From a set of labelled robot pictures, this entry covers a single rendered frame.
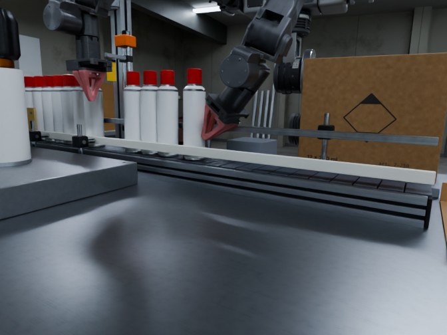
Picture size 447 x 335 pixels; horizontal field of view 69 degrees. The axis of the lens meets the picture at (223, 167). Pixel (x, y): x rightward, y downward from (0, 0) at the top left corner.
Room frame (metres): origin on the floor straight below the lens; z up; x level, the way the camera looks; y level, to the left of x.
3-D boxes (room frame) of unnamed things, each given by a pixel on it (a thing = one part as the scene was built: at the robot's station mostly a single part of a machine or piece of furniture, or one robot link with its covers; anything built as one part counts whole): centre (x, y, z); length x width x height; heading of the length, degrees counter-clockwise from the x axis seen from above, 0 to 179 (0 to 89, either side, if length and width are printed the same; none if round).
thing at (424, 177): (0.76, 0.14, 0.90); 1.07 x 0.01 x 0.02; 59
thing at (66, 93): (1.00, 0.47, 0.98); 0.05 x 0.05 x 0.20
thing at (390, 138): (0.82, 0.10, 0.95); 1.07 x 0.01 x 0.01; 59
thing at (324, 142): (0.68, -0.21, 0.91); 0.07 x 0.03 x 0.17; 149
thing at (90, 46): (0.85, 0.34, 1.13); 0.10 x 0.07 x 0.07; 59
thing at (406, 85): (0.85, -0.37, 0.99); 0.30 x 0.24 x 0.27; 63
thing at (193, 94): (0.76, 0.07, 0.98); 0.05 x 0.05 x 0.20
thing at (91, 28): (0.84, 0.35, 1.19); 0.07 x 0.06 x 0.07; 156
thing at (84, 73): (0.86, 0.35, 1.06); 0.07 x 0.07 x 0.09; 59
